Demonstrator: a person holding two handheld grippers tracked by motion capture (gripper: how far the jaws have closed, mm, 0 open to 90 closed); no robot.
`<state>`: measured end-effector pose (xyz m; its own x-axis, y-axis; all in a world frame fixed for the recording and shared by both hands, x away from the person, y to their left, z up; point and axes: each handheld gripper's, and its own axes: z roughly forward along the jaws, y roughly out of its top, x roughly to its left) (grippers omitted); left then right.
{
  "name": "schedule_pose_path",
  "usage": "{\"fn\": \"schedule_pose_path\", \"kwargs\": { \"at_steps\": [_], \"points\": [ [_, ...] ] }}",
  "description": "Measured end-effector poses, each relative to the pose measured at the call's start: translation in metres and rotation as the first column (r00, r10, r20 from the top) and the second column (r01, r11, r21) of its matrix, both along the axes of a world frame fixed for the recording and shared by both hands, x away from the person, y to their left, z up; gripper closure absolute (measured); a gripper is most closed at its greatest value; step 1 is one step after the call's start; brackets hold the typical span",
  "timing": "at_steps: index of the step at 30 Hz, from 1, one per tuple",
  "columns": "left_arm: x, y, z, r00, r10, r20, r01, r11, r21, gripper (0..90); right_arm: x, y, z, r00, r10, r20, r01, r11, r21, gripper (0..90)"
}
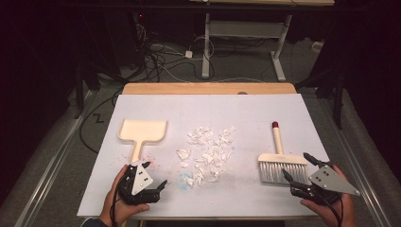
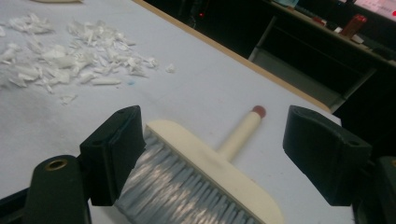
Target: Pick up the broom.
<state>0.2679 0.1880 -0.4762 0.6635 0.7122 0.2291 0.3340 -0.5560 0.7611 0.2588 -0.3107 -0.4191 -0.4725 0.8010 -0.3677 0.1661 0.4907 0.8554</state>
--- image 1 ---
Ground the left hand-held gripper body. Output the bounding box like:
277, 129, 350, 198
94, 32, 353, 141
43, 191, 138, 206
117, 163, 162, 206

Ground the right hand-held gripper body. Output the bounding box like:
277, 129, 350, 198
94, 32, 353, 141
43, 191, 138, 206
289, 165, 361, 206

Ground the cream hand brush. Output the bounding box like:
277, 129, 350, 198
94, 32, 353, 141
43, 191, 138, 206
257, 120, 309, 185

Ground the cream plastic dustpan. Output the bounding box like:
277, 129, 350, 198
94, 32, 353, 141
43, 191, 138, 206
117, 118, 168, 165

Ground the pile of white paper scraps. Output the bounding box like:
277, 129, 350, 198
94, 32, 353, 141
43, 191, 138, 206
176, 125, 237, 190

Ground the person's right hand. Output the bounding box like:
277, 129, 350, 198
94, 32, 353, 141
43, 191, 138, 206
299, 165, 357, 227

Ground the person's left hand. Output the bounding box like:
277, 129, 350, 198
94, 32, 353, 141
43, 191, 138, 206
98, 165, 151, 227

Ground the black metal stand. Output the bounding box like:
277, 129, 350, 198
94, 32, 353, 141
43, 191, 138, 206
295, 61, 346, 131
73, 64, 85, 120

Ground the wooden table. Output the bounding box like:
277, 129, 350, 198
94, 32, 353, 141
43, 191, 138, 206
121, 81, 298, 96

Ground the small white box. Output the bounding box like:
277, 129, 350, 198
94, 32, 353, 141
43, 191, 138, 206
310, 40, 325, 54

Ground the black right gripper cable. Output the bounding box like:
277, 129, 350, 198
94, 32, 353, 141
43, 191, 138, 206
313, 187, 345, 227

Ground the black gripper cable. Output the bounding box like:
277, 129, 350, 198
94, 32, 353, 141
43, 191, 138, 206
109, 183, 121, 227
313, 187, 345, 227

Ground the metal floor rail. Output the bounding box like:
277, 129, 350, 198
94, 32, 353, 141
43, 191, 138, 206
316, 94, 393, 227
12, 90, 94, 227

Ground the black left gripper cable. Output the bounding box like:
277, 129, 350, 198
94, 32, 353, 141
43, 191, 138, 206
109, 183, 121, 227

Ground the black floor cable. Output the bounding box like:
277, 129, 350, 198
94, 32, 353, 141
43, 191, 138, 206
78, 89, 125, 155

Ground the tangle of floor cables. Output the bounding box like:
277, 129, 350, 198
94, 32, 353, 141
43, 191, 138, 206
133, 23, 217, 83

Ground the white metal desk frame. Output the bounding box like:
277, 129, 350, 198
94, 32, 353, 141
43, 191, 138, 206
188, 0, 336, 82

